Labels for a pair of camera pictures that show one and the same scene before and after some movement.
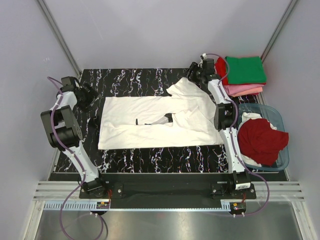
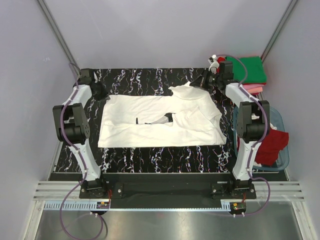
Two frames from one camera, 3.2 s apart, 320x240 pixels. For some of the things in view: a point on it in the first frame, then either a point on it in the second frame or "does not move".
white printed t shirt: [186, 118] does not move
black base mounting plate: [169, 191] does not move
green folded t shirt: [242, 70] does not move
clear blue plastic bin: [272, 116] does not move
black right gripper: [193, 67] -> [201, 80]
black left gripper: [92, 96] -> [104, 95]
